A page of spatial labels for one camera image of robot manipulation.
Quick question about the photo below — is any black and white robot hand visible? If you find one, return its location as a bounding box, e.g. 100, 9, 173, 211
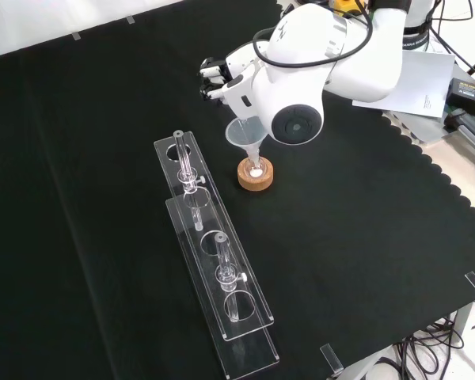
199, 43, 269, 120

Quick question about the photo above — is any clear glass weighing funnel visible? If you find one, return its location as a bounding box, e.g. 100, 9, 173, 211
235, 115, 251, 140

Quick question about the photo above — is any translucent plastic funnel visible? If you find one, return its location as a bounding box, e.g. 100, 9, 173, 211
225, 116, 269, 167

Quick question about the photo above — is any small round-bottom glass flask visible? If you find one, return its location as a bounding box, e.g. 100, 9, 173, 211
243, 154, 267, 179

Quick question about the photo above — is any clear acrylic funnel stand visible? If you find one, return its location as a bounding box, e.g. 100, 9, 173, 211
153, 129, 280, 380

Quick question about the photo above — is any yellow stop button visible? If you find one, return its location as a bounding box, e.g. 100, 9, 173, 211
332, 0, 367, 17

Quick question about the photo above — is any pale board sheet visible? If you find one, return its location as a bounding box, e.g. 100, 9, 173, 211
351, 50, 456, 119

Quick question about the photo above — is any black bench cloth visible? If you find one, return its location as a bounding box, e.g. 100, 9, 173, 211
0, 0, 475, 380

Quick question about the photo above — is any black power adapter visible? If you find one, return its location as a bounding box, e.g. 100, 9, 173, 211
446, 77, 475, 119

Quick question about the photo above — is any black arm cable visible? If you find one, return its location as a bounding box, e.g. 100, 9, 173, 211
252, 0, 374, 67

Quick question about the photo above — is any cork ring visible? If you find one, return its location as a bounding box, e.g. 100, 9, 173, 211
237, 156, 275, 192

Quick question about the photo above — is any grey metal base plate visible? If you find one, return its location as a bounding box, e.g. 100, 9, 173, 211
383, 39, 456, 144

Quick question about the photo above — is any black floor cable bundle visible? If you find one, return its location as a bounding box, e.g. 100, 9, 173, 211
391, 312, 475, 380

